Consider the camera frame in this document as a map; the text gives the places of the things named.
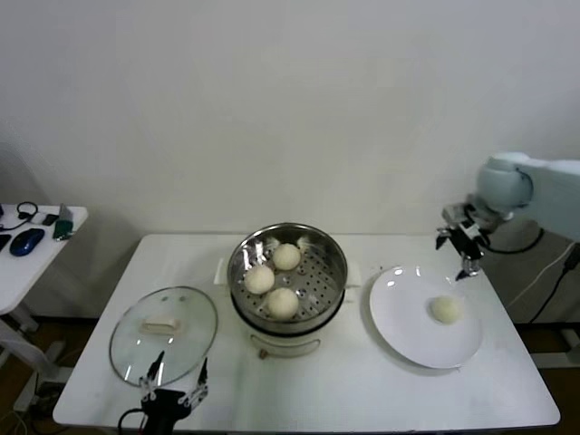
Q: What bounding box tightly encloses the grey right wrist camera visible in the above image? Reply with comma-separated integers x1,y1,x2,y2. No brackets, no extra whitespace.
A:
442,204,470,224

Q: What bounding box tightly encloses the round glass pot lid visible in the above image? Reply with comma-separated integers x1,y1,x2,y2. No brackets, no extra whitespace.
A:
108,285,219,389

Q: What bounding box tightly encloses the white steamed baozi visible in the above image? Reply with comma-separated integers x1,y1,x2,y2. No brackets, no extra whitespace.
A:
266,287,300,322
272,243,302,272
244,265,276,295
429,295,464,325

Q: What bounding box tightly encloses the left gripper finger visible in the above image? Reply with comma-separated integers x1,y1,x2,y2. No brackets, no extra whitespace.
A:
179,356,210,409
138,350,165,402

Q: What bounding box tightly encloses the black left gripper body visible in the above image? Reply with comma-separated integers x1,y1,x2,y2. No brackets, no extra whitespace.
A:
140,389,191,435

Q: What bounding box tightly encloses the stainless steel steamer basket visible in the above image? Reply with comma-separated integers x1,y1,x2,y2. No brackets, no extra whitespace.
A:
215,221,363,334

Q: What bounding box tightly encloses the white round plate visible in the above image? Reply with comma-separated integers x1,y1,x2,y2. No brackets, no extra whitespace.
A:
369,266,484,369

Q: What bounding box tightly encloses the white side table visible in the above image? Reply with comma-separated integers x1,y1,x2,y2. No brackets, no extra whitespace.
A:
0,204,90,400

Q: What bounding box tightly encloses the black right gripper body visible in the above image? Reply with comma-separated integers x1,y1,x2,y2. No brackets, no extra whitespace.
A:
450,212,493,259

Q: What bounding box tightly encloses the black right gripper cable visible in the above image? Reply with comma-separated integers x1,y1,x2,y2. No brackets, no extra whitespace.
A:
487,226,545,255

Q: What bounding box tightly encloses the white wall cable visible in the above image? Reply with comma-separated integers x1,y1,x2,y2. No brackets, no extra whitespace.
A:
509,239,580,314

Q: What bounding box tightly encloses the white electric cooker pot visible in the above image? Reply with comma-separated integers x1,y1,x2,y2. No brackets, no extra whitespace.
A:
215,257,363,362

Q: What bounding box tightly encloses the white table base frame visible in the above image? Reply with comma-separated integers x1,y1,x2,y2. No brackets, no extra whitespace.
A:
530,326,580,369

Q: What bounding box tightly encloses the black headset cable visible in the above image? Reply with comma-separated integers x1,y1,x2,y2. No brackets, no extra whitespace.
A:
0,201,40,230

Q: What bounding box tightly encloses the dark floor power strip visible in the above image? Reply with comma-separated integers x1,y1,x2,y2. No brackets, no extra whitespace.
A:
27,379,67,411

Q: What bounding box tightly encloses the blue computer mouse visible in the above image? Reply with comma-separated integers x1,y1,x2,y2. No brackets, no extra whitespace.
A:
9,228,46,257

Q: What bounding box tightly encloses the black cable with plug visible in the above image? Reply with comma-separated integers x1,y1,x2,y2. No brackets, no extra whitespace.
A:
529,256,580,325

